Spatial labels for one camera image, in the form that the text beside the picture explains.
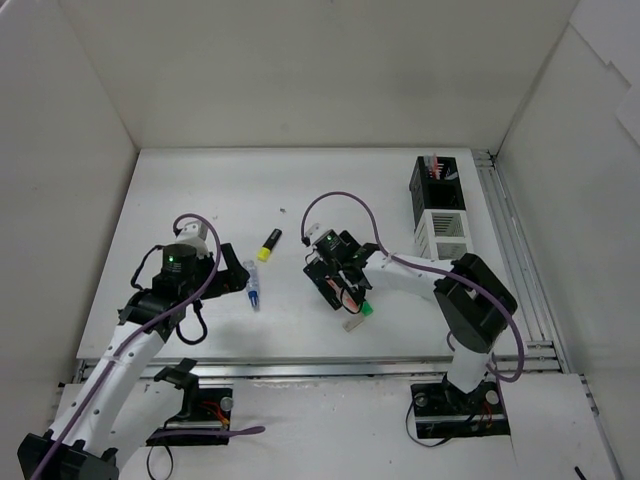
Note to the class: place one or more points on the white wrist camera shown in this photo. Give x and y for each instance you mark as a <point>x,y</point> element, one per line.
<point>311,234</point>
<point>194,234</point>

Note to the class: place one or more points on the aluminium rail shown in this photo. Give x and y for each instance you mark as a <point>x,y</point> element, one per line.
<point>534,315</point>
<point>320,367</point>

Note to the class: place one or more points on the yellow highlighter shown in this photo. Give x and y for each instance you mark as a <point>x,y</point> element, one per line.
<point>267,248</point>

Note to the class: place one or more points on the black slotted pen holder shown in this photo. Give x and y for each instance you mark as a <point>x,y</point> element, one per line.
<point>429,193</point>

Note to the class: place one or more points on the green highlighter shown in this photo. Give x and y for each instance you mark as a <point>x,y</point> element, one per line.
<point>365,309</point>

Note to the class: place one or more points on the black pen on floor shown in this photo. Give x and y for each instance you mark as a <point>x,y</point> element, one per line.
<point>579,473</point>

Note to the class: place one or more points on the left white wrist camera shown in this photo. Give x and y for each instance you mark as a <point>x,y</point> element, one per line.
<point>194,234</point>

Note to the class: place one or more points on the pink thin highlighter pen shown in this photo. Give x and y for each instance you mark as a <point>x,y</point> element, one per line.
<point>433,167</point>

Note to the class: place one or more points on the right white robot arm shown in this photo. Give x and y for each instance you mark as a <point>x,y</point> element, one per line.
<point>472,299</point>

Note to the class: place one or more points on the orange thin pen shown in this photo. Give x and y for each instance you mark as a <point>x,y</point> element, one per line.
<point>342,293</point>

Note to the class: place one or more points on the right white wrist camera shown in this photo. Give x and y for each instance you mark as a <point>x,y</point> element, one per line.
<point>311,234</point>

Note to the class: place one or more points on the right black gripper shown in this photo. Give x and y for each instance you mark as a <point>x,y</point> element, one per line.
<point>330,276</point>

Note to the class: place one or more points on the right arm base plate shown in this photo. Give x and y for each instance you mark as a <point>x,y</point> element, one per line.
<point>436,417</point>

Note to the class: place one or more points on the grey white eraser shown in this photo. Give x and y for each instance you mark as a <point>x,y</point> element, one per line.
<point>352,323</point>

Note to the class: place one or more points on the aluminium front rail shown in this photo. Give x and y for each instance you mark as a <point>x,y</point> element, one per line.
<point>320,367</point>

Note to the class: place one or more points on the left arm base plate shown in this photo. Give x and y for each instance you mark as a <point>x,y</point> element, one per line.
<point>210,411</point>

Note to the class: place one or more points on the aluminium right rail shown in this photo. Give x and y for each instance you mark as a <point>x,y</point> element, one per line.
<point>534,315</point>

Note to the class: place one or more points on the white slotted pen holder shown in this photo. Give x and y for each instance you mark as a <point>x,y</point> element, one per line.
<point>443,234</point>

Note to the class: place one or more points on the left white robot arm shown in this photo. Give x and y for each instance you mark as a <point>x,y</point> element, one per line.
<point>107,423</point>

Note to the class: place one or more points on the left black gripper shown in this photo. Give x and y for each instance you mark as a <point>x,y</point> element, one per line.
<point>220,275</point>

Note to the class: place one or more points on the red ink pen refill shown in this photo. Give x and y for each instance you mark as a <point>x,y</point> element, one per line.
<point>440,170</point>

